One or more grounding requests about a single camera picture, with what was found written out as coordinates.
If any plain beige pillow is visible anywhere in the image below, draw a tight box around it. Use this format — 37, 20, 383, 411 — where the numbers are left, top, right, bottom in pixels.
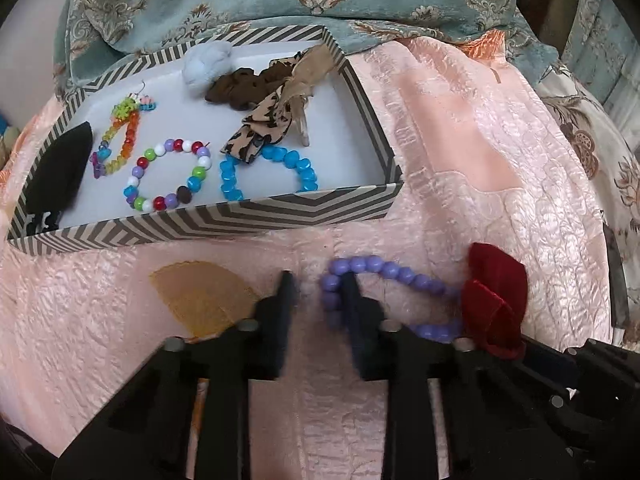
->
0, 0, 76, 131

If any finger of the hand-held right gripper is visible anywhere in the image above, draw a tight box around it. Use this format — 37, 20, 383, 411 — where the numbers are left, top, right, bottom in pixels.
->
517, 337, 583, 393
545, 337, 640, 466

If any striped cardboard box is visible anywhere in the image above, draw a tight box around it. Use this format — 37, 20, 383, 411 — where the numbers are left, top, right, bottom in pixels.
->
7, 25, 405, 255

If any red velvet bow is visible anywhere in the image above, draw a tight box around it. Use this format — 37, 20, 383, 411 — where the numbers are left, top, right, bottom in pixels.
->
460, 242, 528, 361

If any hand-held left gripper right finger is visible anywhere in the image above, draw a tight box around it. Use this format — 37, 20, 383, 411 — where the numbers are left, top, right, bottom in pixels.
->
340, 275, 576, 480

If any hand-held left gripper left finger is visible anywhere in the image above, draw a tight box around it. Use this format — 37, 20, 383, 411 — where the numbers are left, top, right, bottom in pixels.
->
52, 270, 296, 480

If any rainbow beaded earring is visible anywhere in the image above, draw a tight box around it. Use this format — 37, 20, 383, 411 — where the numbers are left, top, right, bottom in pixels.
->
105, 82, 160, 176
89, 95, 141, 178

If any brown scrunchie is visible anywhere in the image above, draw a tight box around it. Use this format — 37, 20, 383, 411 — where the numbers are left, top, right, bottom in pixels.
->
204, 59, 296, 112

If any purple bead bracelet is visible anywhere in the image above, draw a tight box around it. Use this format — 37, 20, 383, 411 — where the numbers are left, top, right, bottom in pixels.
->
320, 256, 466, 345

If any multicolour bead bracelet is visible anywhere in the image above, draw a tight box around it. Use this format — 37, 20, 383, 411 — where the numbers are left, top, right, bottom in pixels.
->
124, 139, 213, 212

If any pale fluffy scrunchie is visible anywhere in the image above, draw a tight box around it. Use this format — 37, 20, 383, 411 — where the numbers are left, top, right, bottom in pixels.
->
181, 41, 235, 96

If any blue bead bracelet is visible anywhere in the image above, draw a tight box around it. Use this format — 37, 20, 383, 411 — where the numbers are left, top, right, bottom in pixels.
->
219, 145, 319, 203

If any white floral sheet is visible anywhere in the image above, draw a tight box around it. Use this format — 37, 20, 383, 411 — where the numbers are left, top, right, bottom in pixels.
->
535, 55, 640, 261

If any peach quilted bedspread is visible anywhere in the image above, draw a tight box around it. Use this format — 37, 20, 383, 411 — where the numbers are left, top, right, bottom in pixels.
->
0, 35, 618, 480

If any black fabric hair clip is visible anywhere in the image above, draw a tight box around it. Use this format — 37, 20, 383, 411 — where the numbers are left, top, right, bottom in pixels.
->
24, 121, 95, 213

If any leopard print hair scarf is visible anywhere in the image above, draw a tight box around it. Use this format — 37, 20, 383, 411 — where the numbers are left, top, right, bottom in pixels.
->
222, 42, 346, 167

